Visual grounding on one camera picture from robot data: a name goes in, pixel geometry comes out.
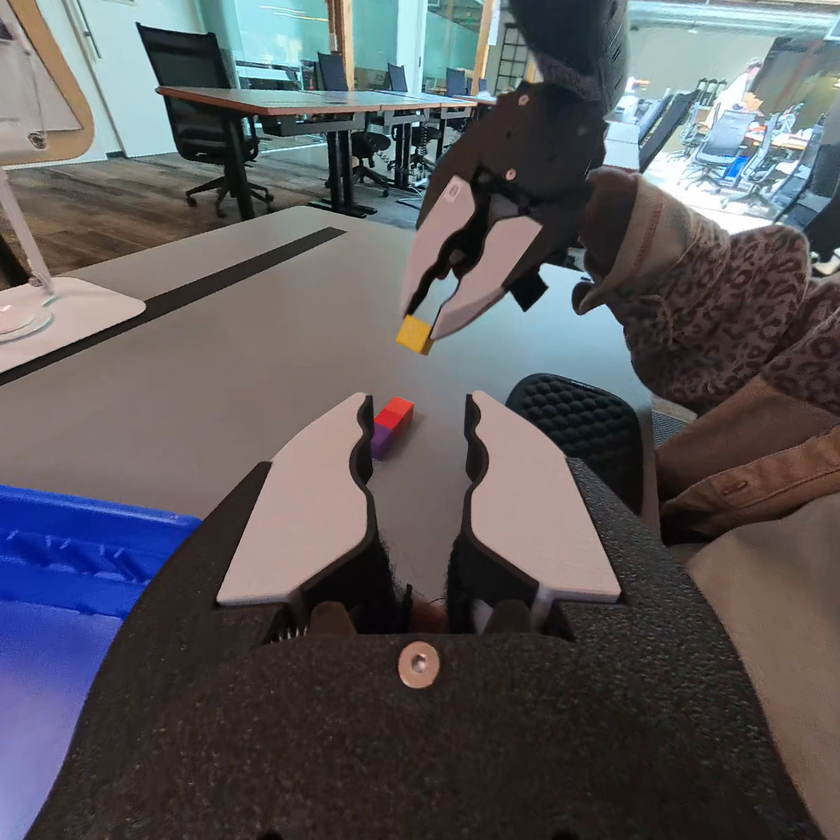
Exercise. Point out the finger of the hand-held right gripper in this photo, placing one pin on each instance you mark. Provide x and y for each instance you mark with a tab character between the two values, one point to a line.
499	262
436	229

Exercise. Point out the purple cube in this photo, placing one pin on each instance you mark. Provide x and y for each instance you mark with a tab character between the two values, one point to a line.
382	443

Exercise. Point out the person's tan clothing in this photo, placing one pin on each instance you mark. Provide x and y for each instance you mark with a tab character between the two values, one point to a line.
754	590

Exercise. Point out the person's right forearm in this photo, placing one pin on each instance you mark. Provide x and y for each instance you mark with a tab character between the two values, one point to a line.
709	295

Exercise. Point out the grey mesh office chair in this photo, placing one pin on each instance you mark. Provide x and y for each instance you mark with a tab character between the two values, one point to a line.
722	141

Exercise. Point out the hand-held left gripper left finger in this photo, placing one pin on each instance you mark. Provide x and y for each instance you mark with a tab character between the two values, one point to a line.
308	505

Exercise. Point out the person's right hand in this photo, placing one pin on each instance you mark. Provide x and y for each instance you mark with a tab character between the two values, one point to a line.
604	223

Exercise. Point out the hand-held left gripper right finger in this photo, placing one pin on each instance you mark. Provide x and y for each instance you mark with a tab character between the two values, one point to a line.
538	505

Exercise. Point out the grey desk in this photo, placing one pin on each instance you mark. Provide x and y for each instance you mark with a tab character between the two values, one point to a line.
229	361

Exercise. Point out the blue plastic bin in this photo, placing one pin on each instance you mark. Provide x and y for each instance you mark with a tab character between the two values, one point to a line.
59	558

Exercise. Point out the black textured wrist rest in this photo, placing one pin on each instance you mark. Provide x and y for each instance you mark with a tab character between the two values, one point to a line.
584	420

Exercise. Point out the yellow cube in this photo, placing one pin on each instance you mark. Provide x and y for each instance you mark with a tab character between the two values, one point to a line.
413	333

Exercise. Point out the wooden office table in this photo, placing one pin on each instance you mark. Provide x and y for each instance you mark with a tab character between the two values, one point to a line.
315	102

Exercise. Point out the black office chair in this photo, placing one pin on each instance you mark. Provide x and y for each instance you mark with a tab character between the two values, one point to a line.
190	85
334	72

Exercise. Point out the red cube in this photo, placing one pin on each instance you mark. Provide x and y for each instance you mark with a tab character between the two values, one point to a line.
394	413

